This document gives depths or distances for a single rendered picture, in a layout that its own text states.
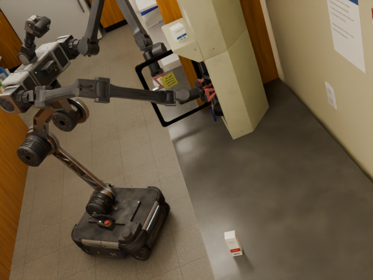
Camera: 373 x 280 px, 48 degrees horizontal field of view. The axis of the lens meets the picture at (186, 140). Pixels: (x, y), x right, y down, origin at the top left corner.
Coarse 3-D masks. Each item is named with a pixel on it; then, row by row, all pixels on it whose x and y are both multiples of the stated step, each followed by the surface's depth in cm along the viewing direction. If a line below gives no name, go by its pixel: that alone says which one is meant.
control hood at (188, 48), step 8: (168, 24) 205; (184, 24) 198; (168, 32) 198; (168, 40) 191; (184, 40) 185; (192, 40) 182; (176, 48) 181; (184, 48) 181; (192, 48) 182; (184, 56) 183; (192, 56) 184; (200, 56) 184
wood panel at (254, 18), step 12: (156, 0) 204; (168, 0) 205; (240, 0) 212; (252, 0) 214; (168, 12) 208; (180, 12) 210; (252, 12) 217; (252, 24) 221; (264, 24) 222; (252, 36) 225; (264, 36) 226; (264, 48) 230; (264, 60) 234; (264, 72) 238; (276, 72) 240; (204, 108) 243
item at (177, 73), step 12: (168, 60) 214; (180, 60) 216; (144, 72) 213; (156, 72) 215; (168, 72) 217; (180, 72) 220; (192, 72) 222; (156, 84) 219; (168, 84) 221; (180, 84) 223; (192, 84) 225; (168, 108) 228; (180, 108) 231; (192, 108) 233; (168, 120) 232
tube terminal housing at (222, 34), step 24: (192, 0) 170; (216, 0) 175; (192, 24) 176; (216, 24) 178; (240, 24) 192; (216, 48) 184; (240, 48) 194; (216, 72) 190; (240, 72) 196; (240, 96) 200; (264, 96) 218; (240, 120) 207
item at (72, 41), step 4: (68, 36) 244; (72, 36) 246; (64, 40) 241; (68, 40) 243; (72, 40) 242; (76, 40) 244; (80, 40) 242; (64, 44) 241; (68, 44) 242; (72, 44) 241; (76, 44) 240; (68, 48) 242; (72, 48) 241; (76, 48) 241; (68, 52) 244; (72, 52) 243; (76, 52) 243; (72, 56) 245; (76, 56) 248
